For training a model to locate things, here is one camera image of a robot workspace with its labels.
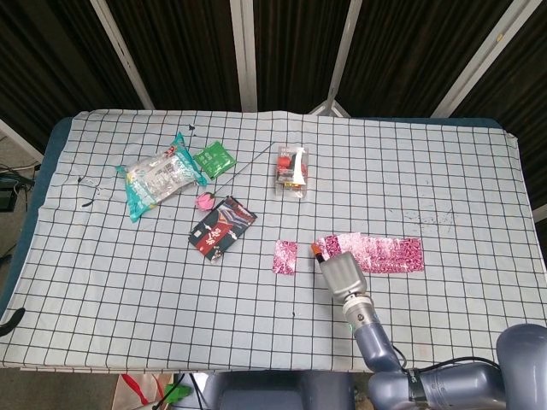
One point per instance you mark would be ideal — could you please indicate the small pink patterned cloth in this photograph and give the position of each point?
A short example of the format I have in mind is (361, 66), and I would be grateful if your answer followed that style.
(332, 245)

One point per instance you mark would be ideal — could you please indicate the green sachet packet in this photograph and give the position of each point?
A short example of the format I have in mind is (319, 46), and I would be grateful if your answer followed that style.
(214, 160)

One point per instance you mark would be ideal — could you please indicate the white black checkered tablecloth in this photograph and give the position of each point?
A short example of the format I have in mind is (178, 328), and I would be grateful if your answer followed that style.
(171, 307)

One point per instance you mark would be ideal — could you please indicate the green plastic object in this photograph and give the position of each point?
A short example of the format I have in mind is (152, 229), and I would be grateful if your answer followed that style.
(177, 393)

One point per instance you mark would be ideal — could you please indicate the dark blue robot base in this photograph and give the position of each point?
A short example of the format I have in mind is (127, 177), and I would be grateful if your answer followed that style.
(278, 390)

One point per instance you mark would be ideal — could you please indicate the teal silver snack bag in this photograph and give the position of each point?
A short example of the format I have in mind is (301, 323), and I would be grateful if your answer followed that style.
(158, 179)

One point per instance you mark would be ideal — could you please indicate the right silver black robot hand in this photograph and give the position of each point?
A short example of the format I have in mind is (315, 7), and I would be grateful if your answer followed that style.
(344, 277)

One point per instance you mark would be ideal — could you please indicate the clear box with red toy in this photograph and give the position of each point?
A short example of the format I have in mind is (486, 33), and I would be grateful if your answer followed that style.
(289, 171)

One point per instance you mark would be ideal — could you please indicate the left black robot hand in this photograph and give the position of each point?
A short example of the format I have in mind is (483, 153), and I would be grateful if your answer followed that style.
(12, 321)

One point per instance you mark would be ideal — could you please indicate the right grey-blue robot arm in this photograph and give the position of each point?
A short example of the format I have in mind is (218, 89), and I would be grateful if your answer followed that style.
(376, 346)

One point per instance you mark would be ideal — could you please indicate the white metal frame post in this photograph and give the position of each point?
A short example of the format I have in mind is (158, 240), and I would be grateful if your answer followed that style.
(483, 55)
(342, 55)
(121, 53)
(244, 55)
(21, 138)

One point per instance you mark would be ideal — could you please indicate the dark packet with red print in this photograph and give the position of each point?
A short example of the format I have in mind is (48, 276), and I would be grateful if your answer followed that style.
(222, 228)

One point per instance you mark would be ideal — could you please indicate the small black clip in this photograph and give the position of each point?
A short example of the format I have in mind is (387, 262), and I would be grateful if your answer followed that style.
(191, 127)

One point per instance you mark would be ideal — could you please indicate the pink paper rose black stem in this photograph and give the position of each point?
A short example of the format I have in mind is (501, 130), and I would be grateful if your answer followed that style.
(206, 201)

